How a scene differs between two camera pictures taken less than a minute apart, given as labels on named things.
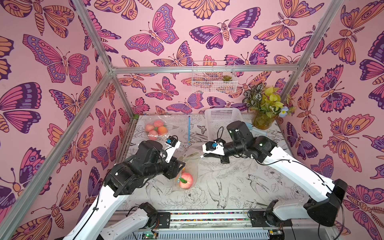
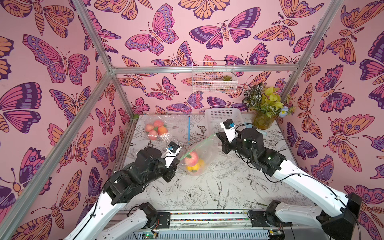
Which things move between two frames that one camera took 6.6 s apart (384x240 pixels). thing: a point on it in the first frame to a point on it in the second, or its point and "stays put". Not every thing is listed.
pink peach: (153, 135) stays put
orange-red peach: (162, 130) stays put
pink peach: (158, 123) stays put
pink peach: (186, 180) to (193, 160)
